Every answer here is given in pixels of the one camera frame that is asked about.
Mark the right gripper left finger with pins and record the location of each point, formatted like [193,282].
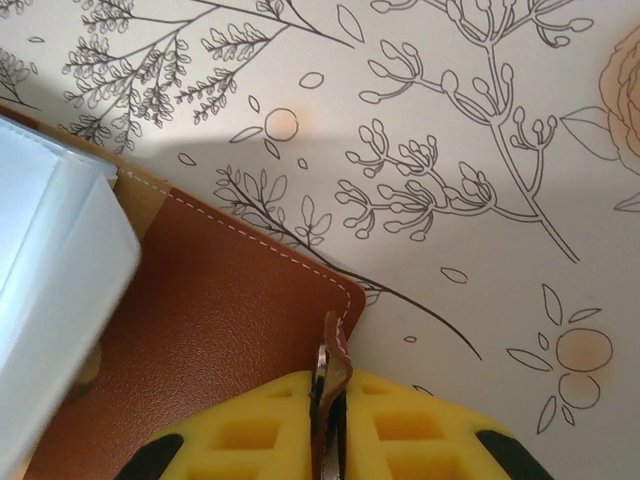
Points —
[240,430]

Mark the brown leather card holder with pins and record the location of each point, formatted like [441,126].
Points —
[225,300]

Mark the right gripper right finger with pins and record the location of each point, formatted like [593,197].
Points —
[400,430]

